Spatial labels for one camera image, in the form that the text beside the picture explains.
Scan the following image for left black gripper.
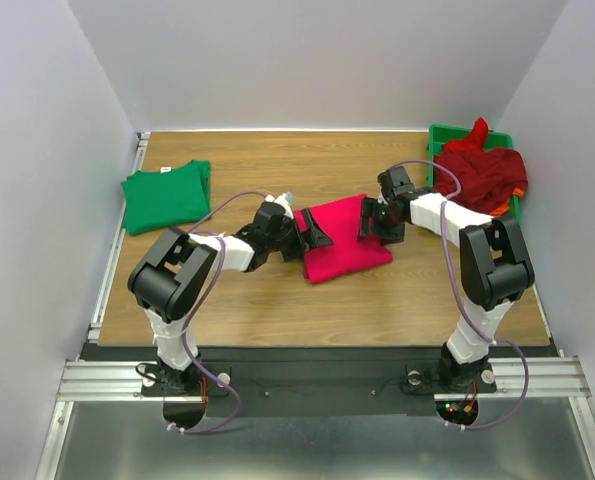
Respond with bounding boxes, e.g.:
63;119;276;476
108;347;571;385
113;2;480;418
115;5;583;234
267;210;333;263

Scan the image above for pink t shirt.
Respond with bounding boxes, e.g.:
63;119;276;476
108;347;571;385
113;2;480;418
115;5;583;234
304;194;393;284

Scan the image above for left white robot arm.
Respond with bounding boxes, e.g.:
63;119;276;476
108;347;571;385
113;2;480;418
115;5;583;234
128;195;333;394

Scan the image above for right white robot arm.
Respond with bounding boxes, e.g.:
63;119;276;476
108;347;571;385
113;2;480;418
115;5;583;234
358;162;535;390

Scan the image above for green plastic bin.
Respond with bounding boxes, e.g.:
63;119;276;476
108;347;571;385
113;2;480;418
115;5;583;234
425;123;523;226

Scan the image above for dark red t shirt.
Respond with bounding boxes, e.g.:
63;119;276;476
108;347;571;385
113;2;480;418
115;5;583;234
428;117;529;214

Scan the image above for orange garment in bin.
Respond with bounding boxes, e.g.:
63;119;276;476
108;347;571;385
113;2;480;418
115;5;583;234
490;188;525;220

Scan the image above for folded green t shirt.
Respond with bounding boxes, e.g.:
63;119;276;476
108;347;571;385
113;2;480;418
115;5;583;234
121;160;211;236

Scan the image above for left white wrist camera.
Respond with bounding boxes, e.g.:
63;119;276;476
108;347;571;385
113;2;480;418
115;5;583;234
265;191;294;219

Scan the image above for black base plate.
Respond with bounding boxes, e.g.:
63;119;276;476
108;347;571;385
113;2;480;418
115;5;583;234
141;344;498;419

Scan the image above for aluminium rail frame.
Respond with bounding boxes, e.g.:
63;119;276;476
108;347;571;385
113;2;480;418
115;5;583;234
34;130;595;480

